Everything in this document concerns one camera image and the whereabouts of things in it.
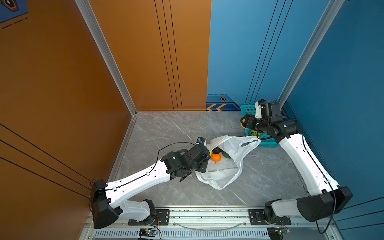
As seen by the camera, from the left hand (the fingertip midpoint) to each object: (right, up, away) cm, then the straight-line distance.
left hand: (206, 159), depth 73 cm
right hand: (+20, +19, +3) cm, 28 cm away
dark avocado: (+8, +1, +20) cm, 22 cm away
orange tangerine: (+7, -3, +16) cm, 18 cm away
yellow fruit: (+4, 0, +20) cm, 20 cm away
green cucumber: (+12, -1, +15) cm, 19 cm away
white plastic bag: (+9, -11, +11) cm, 18 cm away
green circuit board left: (-28, -34, -2) cm, 44 cm away
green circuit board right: (+36, -33, -3) cm, 49 cm away
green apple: (+21, +13, -8) cm, 26 cm away
